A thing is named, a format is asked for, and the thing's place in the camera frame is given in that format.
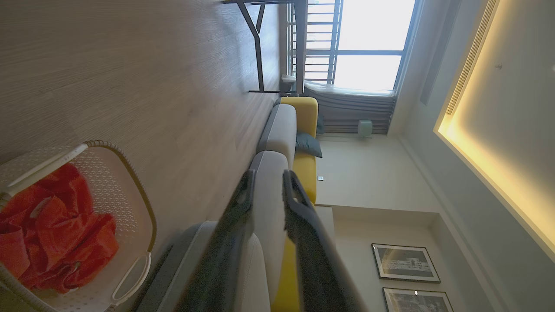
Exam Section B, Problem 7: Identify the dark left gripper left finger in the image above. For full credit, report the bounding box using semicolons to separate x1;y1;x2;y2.
176;169;256;312

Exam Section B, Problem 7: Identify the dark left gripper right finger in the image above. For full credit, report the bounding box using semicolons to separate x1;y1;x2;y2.
282;169;369;312

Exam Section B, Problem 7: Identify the red and white garment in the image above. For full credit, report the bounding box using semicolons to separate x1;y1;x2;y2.
0;163;120;294

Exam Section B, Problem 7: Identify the grey and yellow sofa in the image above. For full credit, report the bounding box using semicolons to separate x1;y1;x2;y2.
134;96;335;312

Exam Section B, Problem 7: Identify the black framed picture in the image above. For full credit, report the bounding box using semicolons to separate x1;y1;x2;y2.
372;243;441;284
382;287;454;312

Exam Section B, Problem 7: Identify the white perforated laundry basket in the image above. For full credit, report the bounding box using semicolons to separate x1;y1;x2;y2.
0;140;157;312

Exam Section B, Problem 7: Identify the grey pleated curtain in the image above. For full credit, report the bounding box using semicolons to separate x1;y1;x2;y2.
304;82;397;135

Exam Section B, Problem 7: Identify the dark balcony railing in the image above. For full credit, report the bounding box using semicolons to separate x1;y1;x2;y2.
287;0;344;85

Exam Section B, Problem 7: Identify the black metal frame table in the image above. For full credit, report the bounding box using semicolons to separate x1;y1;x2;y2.
222;0;308;94

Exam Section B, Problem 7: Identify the window with dark frame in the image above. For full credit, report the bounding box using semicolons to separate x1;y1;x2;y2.
304;0;419;92

